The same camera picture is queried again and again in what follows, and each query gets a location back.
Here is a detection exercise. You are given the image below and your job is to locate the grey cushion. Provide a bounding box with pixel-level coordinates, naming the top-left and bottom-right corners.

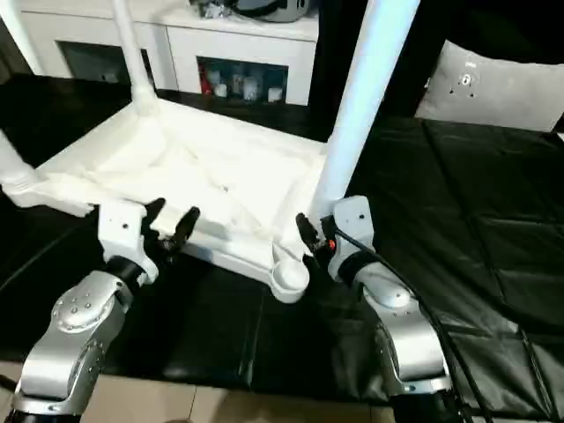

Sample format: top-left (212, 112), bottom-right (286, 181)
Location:
top-left (413, 38), bottom-right (564, 133)

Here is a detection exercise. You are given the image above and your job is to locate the dark clutter pile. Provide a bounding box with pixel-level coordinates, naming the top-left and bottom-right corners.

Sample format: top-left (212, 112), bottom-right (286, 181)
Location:
top-left (188, 0), bottom-right (234, 22)

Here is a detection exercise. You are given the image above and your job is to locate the black furniture with gold label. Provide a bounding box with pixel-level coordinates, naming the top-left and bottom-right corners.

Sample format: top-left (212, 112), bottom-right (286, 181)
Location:
top-left (308, 0), bottom-right (564, 120)

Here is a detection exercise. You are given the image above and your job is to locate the black work mat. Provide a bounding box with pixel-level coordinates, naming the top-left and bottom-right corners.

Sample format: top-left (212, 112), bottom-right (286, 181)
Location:
top-left (0, 71), bottom-right (564, 420)

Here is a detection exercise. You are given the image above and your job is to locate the white door frame post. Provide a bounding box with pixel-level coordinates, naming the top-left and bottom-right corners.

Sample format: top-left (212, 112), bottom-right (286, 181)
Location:
top-left (0, 0), bottom-right (44, 77)

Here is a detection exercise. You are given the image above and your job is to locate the grey rounded bag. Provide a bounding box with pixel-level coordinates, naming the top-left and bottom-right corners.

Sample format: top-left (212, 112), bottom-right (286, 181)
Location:
top-left (230, 0), bottom-right (319, 24)

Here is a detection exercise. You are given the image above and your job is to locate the white plastic table top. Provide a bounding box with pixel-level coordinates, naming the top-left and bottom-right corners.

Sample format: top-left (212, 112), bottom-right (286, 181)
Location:
top-left (7, 98), bottom-right (330, 307)

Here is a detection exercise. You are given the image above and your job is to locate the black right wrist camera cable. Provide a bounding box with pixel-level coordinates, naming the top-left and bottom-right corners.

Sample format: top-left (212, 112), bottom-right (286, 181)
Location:
top-left (333, 223), bottom-right (495, 423)

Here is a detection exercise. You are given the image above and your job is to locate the white sideboard with glass doors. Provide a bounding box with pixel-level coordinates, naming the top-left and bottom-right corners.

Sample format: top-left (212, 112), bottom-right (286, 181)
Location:
top-left (7, 0), bottom-right (322, 108)

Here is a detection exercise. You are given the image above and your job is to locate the grey-brown curtain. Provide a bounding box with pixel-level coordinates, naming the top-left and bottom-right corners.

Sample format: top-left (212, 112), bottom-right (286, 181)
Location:
top-left (0, 33), bottom-right (32, 85)

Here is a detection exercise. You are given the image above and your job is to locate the white plastic table leg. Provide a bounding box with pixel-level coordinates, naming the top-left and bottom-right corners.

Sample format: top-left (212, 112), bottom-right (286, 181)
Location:
top-left (0, 129), bottom-right (40, 207)
top-left (111, 0), bottom-right (159, 116)
top-left (310, 0), bottom-right (420, 220)

